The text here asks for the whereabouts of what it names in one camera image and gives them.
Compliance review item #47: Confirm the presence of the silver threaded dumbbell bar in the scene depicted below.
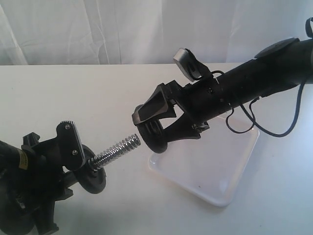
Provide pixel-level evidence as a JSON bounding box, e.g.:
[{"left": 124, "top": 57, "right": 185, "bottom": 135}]
[{"left": 89, "top": 134, "right": 141, "bottom": 171}]

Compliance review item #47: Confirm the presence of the white backdrop curtain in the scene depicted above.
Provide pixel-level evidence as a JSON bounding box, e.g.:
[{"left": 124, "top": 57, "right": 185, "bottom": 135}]
[{"left": 0, "top": 0, "right": 313, "bottom": 65}]

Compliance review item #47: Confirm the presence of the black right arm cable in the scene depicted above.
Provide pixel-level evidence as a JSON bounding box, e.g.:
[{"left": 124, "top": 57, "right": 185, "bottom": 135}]
[{"left": 226, "top": 17, "right": 313, "bottom": 138}]

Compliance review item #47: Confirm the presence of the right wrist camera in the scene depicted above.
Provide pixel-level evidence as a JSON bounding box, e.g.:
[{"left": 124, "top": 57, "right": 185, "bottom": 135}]
[{"left": 173, "top": 48, "right": 210, "bottom": 82}]

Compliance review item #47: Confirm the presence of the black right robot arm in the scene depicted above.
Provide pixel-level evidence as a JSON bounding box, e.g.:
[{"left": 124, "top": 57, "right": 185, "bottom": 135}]
[{"left": 132, "top": 38, "right": 313, "bottom": 153}]

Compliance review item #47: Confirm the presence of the white rectangular plastic tray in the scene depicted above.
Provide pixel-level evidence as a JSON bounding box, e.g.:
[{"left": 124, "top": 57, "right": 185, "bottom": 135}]
[{"left": 148, "top": 117, "right": 260, "bottom": 207}]

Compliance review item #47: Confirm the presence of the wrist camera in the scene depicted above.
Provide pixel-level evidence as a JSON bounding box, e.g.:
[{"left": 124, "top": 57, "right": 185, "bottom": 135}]
[
  {"left": 56, "top": 120, "right": 86, "bottom": 171},
  {"left": 173, "top": 48, "right": 210, "bottom": 82}
]

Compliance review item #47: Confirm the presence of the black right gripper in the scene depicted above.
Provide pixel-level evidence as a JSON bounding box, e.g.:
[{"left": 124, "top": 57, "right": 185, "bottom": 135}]
[{"left": 132, "top": 77, "right": 220, "bottom": 142}]

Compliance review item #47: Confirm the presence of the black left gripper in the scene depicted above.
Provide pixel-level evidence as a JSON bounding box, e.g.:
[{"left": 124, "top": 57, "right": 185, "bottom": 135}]
[{"left": 14, "top": 132, "right": 73, "bottom": 235}]

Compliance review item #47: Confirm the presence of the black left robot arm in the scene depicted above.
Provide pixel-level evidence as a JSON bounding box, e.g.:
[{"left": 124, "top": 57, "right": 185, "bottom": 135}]
[{"left": 0, "top": 132, "right": 73, "bottom": 235}]

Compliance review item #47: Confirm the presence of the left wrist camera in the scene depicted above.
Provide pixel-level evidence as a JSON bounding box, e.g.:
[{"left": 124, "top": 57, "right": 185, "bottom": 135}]
[{"left": 56, "top": 120, "right": 86, "bottom": 171}]

